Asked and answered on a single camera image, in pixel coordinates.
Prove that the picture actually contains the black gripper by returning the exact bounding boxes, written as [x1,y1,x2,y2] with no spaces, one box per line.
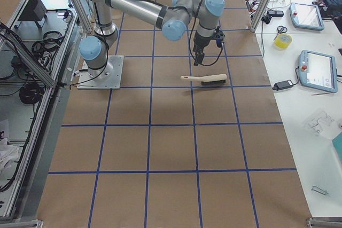
[192,26,225,66]

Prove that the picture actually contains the beige hand brush black bristles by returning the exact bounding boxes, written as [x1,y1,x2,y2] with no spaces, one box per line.
[180,74,227,86]

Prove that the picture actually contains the yellow tape roll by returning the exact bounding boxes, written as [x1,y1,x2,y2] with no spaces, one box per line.
[274,33,292,50]

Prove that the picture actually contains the black small power brick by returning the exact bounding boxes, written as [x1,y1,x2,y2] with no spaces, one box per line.
[272,80,294,91]

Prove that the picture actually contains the blue teach pendant far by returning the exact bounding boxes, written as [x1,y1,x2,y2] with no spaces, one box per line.
[289,3,325,31]

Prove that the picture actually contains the blue teach pendant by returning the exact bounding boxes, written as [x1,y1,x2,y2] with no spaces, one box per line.
[289,3,325,31]
[298,50,338,93]

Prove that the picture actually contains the blue teach pendant near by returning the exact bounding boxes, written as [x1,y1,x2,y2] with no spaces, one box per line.
[298,50,338,93]

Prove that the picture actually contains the clear plastic bag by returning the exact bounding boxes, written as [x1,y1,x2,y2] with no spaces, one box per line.
[303,109,339,139]

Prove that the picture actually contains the teal book corner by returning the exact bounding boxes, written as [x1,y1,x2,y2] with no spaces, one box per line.
[332,132,342,159]

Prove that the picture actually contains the crumpled white cloth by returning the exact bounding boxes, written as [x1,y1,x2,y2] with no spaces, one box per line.
[0,120,21,175]

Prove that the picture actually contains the black braided right cable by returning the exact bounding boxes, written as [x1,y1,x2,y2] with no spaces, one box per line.
[186,17,224,67]

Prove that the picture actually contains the black handled scissors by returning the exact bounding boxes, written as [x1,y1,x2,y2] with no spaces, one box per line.
[274,25,287,39]

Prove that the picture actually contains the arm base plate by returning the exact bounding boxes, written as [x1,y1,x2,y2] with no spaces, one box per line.
[76,56,124,90]

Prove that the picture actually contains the aluminium frame rail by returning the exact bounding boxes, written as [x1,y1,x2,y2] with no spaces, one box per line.
[1,22,57,88]

